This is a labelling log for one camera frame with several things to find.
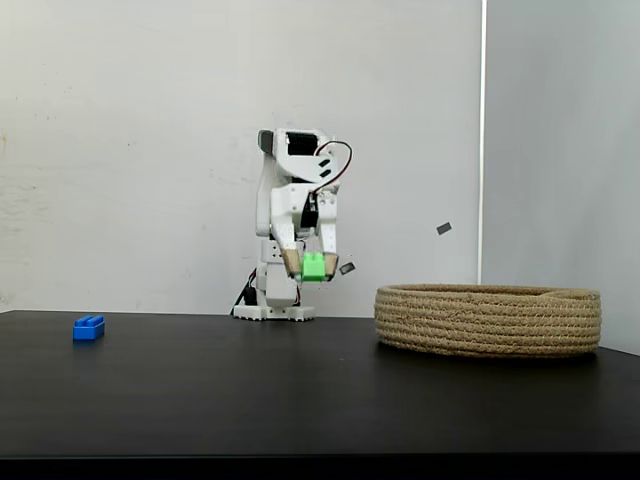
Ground blue lego block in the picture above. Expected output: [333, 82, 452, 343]
[72, 314, 106, 343]

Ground red and black wire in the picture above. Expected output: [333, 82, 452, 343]
[308, 140, 354, 197]

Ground black base cable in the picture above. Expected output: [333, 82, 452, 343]
[232, 268, 259, 317]

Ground woven rope basket tray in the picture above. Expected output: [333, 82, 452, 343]
[373, 283, 603, 359]

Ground green lego block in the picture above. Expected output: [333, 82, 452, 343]
[301, 252, 328, 283]

